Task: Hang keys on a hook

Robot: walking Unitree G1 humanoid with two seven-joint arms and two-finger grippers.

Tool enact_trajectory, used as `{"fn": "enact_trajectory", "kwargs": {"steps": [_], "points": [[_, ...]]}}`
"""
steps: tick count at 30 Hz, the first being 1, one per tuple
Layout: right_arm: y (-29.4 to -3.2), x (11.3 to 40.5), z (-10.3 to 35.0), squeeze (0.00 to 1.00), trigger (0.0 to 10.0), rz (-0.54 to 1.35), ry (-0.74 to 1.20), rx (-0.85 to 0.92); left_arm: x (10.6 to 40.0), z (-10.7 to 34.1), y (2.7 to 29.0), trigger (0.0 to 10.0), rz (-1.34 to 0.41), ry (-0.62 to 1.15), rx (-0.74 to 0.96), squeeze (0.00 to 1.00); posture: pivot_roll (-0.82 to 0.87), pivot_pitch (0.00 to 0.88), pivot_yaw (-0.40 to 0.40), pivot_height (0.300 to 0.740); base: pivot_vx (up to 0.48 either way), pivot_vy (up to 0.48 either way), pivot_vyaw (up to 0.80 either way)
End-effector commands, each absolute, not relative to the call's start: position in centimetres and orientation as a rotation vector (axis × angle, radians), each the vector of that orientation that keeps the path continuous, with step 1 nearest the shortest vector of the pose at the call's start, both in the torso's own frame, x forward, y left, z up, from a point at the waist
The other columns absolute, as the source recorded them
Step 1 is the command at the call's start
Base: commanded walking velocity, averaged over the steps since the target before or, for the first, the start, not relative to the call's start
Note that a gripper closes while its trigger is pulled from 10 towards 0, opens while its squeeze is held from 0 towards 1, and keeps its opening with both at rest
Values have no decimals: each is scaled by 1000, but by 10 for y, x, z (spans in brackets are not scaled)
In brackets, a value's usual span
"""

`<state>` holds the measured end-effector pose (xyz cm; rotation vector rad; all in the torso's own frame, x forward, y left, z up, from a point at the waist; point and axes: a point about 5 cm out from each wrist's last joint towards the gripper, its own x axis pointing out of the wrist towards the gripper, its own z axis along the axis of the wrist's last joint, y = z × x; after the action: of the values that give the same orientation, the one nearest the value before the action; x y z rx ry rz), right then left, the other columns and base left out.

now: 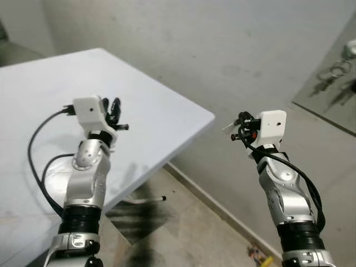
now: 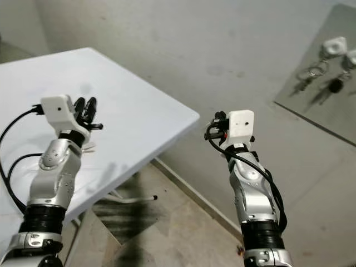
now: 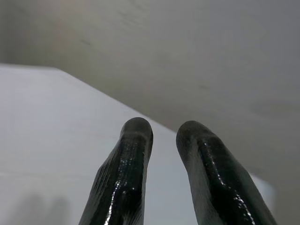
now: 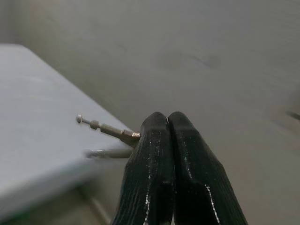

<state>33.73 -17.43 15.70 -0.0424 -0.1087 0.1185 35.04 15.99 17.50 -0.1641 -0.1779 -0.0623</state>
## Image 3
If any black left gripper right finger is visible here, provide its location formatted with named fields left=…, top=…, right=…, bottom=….
left=175, top=120, right=278, bottom=225

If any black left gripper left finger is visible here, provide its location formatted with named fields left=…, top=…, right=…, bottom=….
left=78, top=117, right=154, bottom=225

